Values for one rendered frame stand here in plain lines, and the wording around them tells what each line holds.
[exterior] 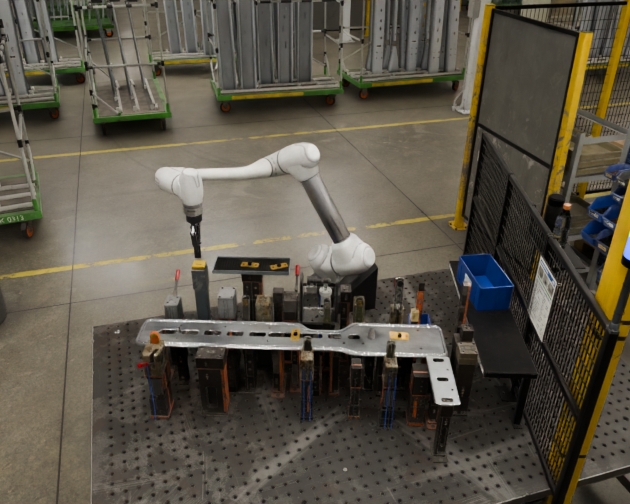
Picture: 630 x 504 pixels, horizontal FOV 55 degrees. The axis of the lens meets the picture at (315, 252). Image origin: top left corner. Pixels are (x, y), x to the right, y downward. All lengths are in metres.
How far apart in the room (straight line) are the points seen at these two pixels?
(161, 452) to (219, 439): 0.24
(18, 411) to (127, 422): 1.41
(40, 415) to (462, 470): 2.54
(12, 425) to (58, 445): 0.36
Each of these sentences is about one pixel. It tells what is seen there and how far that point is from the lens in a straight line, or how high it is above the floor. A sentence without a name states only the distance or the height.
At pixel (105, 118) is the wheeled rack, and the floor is 0.26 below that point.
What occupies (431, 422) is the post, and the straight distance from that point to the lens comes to 2.80.
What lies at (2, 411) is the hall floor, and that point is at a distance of 4.22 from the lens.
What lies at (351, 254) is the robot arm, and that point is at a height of 1.12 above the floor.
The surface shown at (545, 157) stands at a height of 1.09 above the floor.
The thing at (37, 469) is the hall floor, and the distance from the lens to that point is 3.80.
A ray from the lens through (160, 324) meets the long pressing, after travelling 2.88.
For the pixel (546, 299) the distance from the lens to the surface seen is 2.57.
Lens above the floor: 2.68
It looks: 30 degrees down
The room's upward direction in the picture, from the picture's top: 1 degrees clockwise
